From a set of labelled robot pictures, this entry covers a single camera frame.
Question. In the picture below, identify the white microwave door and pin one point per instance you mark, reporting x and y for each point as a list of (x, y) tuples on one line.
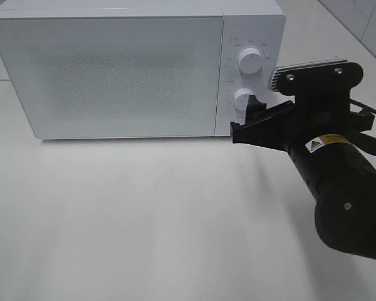
[(79, 78)]

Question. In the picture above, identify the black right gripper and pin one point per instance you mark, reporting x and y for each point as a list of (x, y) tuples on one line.
[(317, 133)]

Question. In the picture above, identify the white microwave oven body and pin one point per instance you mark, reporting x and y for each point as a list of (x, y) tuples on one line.
[(244, 23)]

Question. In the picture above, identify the white microwave knob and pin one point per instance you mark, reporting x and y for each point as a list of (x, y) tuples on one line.
[(250, 60), (241, 98)]

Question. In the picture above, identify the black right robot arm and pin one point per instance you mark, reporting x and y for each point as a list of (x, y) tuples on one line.
[(347, 226)]

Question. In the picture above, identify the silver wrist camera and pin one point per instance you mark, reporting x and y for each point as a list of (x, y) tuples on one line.
[(316, 77)]

